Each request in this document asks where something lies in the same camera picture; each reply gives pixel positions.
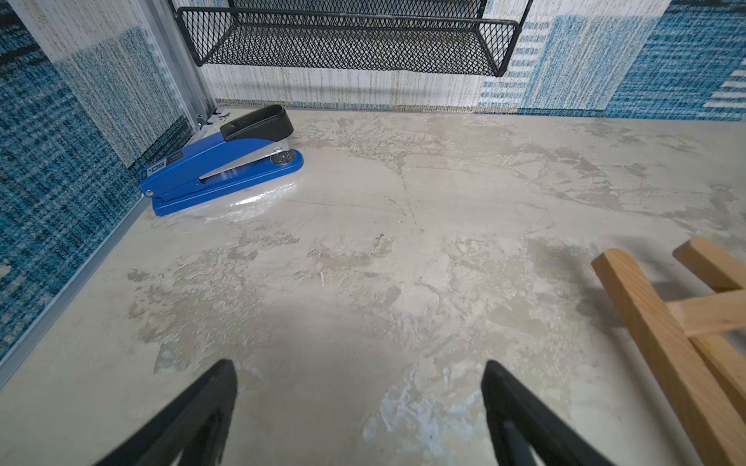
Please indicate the black wire mesh shelf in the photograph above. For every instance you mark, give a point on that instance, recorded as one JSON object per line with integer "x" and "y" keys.
{"x": 433, "y": 37}

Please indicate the blue box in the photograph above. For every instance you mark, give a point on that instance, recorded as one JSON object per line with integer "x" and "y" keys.
{"x": 245, "y": 152}

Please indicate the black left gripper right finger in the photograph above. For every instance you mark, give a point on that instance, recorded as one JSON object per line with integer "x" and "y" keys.
{"x": 523, "y": 428}

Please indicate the wooden tabletop easel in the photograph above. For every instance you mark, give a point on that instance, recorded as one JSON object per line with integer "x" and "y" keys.
{"x": 699, "y": 371}

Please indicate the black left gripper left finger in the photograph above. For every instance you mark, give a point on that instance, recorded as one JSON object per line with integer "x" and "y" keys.
{"x": 191, "y": 430}

